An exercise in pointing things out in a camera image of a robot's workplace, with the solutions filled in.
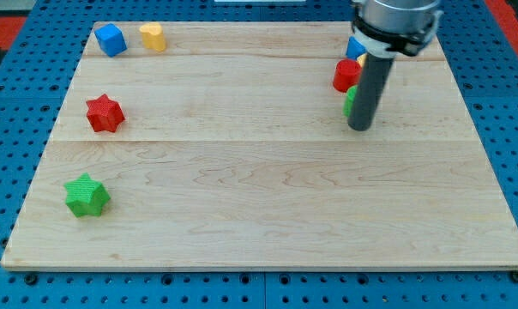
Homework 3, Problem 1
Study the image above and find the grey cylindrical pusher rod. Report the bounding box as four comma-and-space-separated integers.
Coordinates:
347, 53, 394, 131

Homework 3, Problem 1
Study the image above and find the green star block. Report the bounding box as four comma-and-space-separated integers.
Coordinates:
63, 173, 111, 217

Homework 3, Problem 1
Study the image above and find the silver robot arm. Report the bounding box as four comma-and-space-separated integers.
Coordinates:
347, 0, 443, 131

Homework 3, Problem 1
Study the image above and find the red star block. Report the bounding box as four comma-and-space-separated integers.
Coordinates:
86, 94, 125, 133

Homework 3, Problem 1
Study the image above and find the yellow block behind rod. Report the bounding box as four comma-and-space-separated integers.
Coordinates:
357, 53, 367, 67

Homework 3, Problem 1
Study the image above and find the red cylinder block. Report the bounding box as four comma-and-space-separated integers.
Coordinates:
332, 59, 362, 92

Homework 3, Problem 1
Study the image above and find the blue block behind rod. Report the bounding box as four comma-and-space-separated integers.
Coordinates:
346, 36, 367, 60

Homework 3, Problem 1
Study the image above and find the green cylinder block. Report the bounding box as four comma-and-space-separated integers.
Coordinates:
343, 85, 358, 118

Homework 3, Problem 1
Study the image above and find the light wooden board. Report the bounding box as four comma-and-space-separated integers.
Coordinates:
1, 21, 518, 272

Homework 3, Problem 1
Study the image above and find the yellow heart block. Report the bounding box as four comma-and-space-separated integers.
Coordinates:
139, 21, 166, 52

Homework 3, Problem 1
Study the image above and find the blue cube block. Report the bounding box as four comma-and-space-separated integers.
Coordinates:
94, 23, 127, 58

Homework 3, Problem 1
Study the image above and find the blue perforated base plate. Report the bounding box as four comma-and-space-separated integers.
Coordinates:
0, 0, 518, 308

